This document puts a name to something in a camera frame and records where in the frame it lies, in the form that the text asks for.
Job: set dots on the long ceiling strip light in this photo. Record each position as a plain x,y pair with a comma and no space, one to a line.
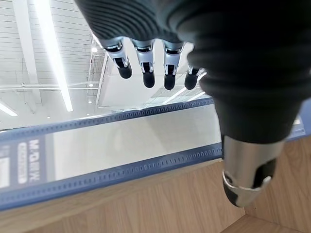
56,60

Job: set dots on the white ceiling pipe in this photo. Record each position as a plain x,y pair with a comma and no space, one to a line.
56,85

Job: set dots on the short ceiling strip light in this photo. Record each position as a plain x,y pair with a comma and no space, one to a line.
8,108

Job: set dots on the metal ceiling truss frame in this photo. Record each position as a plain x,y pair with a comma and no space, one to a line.
93,65

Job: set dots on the white hanging ceiling panel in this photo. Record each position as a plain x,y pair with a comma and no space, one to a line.
126,94

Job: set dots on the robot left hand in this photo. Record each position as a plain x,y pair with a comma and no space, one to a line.
218,36

